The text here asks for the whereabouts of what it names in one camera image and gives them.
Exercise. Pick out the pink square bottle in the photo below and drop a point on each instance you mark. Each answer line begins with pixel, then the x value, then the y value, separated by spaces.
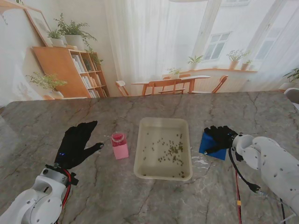
pixel 121 150

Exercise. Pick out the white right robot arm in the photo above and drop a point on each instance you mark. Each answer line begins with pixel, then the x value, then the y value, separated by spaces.
pixel 271 161

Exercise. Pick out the blue plastic scraper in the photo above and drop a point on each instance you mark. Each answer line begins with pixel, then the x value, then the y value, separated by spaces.
pixel 206 142

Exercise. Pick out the white baking tray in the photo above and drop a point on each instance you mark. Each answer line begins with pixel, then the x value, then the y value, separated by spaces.
pixel 163 126

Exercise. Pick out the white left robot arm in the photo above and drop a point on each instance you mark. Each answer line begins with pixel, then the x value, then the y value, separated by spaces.
pixel 35 200

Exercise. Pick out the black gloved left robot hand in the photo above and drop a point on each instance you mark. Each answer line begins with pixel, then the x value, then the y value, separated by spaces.
pixel 74 144

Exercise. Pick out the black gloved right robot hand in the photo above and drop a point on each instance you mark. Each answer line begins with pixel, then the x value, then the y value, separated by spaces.
pixel 223 137

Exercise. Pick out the printed room scene backdrop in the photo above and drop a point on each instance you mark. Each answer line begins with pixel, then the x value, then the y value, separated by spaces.
pixel 149 46

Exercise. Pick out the white rounded object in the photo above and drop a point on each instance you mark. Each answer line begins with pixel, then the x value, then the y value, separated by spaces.
pixel 293 95

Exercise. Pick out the scattered green beans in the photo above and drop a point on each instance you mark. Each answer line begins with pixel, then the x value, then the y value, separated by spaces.
pixel 174 149

